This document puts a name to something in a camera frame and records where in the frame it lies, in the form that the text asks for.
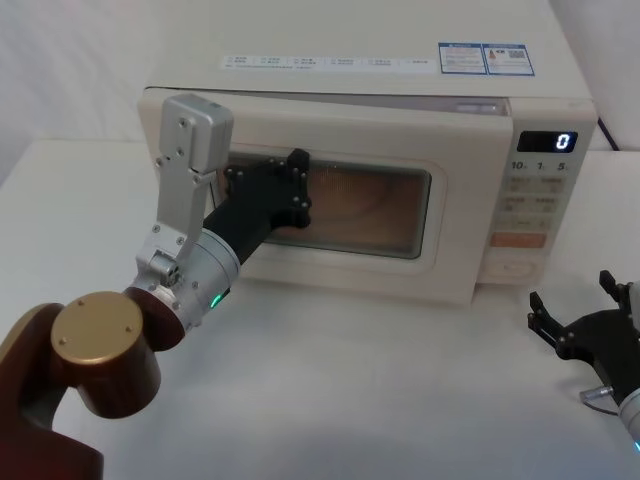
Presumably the white curtain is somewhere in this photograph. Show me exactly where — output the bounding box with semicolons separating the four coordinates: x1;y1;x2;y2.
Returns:
0;0;640;151

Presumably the blue framed white sticker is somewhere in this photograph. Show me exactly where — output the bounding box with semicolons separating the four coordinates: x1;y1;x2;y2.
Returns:
481;42;531;77
438;42;485;76

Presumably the cream oven door with window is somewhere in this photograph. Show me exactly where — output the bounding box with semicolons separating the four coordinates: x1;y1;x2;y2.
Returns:
137;89;517;308

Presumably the long white instruction label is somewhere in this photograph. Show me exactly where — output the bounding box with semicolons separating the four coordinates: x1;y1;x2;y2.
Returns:
218;51;434;72

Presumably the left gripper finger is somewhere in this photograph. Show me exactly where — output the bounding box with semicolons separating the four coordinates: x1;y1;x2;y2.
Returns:
268;147;312;182
278;193;314;230

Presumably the oven control panel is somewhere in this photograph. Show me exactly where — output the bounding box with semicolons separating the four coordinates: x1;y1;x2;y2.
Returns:
472;112;599;307

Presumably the thin cable with silver plug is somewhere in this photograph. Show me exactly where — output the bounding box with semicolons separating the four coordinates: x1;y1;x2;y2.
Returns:
578;383;624;417

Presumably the cream microwave oven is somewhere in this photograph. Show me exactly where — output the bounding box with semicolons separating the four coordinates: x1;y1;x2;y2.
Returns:
137;33;599;308

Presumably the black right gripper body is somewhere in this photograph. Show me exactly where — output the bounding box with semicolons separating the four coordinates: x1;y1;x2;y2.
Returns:
553;305;640;397

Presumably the dark oven power cable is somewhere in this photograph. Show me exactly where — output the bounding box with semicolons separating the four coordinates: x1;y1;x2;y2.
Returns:
595;115;620;150

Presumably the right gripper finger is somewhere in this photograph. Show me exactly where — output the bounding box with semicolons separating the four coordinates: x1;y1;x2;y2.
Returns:
526;291;570;352
598;269;634;315

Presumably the white table cloth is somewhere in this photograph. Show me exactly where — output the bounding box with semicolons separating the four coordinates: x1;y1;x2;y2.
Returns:
0;138;640;480

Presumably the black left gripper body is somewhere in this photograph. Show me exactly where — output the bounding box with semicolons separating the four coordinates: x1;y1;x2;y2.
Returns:
203;163;302;272

